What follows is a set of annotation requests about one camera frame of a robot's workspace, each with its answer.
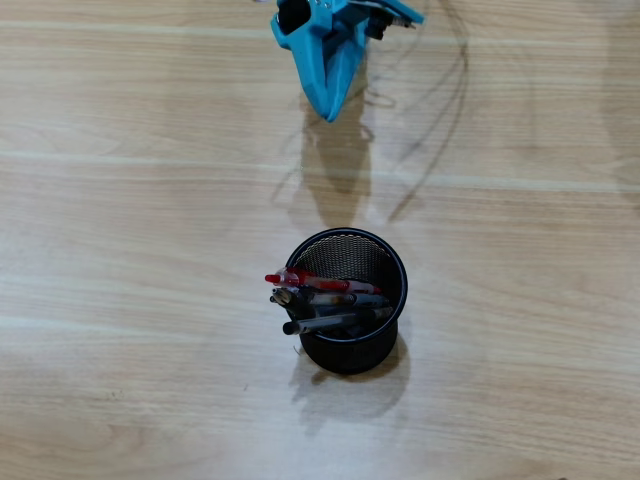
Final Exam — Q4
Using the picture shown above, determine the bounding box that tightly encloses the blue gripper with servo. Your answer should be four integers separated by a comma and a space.
271, 0, 374, 124

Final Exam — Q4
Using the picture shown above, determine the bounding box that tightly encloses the red retractable pen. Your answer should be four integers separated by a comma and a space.
263, 267, 382, 296

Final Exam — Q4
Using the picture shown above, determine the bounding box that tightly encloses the clear pen with grey grip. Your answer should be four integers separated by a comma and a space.
299, 292, 392, 309

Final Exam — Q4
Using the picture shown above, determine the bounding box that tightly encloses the black grip pen chrome tip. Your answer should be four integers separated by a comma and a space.
269, 287, 322, 322

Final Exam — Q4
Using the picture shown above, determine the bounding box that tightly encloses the clear stick pen black cap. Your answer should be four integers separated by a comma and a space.
282, 305, 394, 337

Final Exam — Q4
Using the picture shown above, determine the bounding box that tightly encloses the black mesh pen holder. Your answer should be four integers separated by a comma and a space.
283, 227, 409, 376

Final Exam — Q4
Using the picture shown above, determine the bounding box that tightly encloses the wrist camera on blue mount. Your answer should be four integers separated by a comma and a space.
367, 0, 427, 42

